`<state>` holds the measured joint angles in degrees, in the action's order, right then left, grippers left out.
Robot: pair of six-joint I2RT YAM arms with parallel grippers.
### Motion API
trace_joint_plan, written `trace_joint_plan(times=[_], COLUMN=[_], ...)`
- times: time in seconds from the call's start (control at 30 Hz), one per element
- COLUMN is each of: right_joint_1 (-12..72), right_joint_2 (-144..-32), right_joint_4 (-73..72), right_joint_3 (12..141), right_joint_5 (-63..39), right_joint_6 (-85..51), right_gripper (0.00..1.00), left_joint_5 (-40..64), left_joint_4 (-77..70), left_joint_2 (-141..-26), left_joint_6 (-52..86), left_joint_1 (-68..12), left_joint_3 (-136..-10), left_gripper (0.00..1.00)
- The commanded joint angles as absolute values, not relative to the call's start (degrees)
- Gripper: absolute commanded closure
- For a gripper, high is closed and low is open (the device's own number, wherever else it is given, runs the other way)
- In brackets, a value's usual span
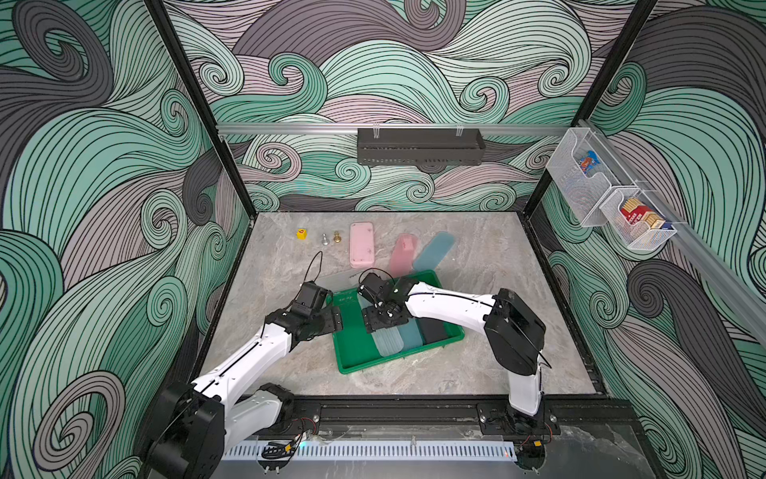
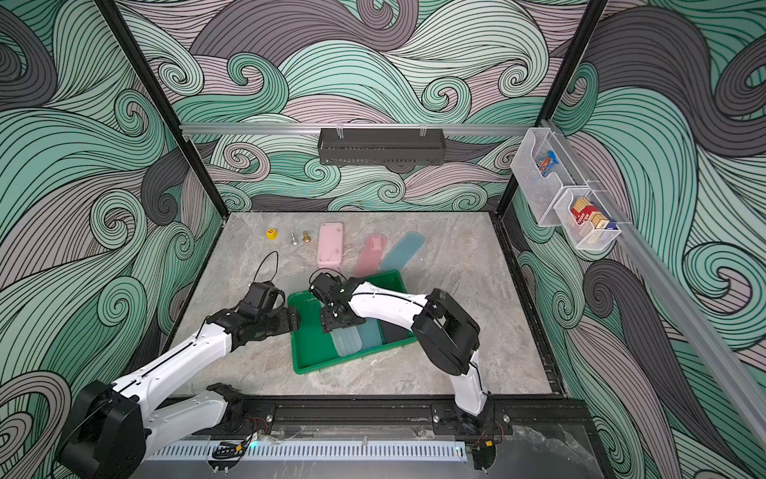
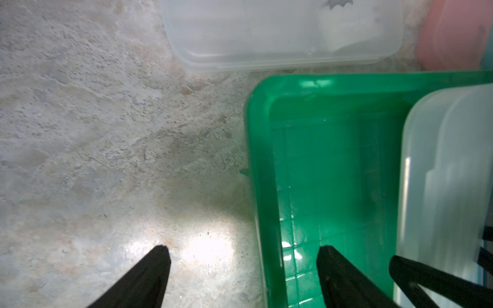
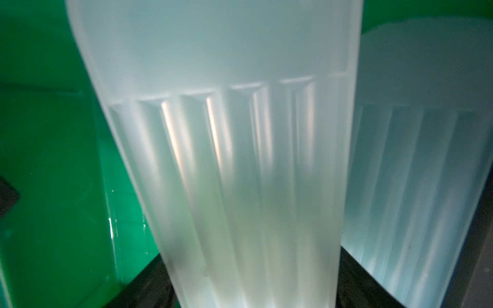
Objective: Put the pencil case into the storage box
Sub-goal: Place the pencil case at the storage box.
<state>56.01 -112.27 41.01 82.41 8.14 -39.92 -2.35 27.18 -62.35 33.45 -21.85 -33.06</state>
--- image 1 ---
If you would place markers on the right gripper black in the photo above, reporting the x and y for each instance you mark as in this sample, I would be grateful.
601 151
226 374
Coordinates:
380 317

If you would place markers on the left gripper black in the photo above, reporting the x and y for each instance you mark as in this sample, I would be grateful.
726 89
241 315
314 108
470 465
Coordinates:
331 317

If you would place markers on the clear frosted pencil case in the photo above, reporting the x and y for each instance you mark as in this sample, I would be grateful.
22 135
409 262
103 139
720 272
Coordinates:
388 341

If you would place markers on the green plastic storage tray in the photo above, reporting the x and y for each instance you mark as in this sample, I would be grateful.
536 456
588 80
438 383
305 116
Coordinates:
354 346

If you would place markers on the black pencil case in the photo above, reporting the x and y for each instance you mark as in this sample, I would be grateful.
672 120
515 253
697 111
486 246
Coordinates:
432 331

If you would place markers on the pink opaque pencil case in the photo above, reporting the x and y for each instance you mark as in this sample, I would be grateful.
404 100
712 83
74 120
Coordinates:
361 245

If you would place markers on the translucent teal pencil case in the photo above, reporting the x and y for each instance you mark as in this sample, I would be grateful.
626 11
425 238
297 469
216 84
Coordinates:
436 250

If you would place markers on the light teal pencil case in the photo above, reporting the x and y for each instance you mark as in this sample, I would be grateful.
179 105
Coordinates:
411 335

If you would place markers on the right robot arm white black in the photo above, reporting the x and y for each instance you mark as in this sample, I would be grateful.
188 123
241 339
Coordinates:
514 332

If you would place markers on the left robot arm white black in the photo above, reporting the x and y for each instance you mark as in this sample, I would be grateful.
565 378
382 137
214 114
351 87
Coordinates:
194 424

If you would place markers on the clear flat pencil case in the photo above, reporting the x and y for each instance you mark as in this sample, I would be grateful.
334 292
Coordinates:
340 281

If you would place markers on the translucent pink pencil case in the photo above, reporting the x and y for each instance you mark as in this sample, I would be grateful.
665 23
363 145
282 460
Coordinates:
403 255

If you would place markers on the blue red small packet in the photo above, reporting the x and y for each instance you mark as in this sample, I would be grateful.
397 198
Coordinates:
589 163

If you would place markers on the red yellow boxes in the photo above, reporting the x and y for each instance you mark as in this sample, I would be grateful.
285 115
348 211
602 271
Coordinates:
637 212

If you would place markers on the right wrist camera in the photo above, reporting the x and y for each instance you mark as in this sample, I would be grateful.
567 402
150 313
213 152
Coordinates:
375 288

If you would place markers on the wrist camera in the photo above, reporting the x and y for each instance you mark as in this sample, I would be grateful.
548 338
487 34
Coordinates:
375 288
310 299

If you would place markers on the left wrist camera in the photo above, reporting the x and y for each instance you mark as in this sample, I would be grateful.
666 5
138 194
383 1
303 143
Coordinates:
310 299

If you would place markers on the white slotted cable duct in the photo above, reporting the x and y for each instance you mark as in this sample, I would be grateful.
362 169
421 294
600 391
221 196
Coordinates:
407 450

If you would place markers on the black wall-mounted tray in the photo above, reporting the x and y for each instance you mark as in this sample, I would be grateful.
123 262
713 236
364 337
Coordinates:
429 150

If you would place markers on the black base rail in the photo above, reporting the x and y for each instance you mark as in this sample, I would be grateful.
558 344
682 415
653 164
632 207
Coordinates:
491 413

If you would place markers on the aluminium rail back wall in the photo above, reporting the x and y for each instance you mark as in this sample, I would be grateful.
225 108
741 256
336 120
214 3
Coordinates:
302 128

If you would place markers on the aluminium rail wall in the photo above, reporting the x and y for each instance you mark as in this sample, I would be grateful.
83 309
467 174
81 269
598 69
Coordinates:
727 285
302 128

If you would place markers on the clear wall bin upper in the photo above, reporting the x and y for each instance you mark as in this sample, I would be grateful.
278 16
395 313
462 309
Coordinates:
584 195

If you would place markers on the clear wall bin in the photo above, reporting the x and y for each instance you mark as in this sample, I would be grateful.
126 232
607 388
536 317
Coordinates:
584 195
638 237

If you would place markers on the clear wall bin lower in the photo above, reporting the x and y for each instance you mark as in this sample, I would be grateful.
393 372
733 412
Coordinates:
638 237

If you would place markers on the aluminium rail right wall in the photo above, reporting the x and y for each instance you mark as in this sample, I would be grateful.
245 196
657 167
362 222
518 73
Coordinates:
727 285

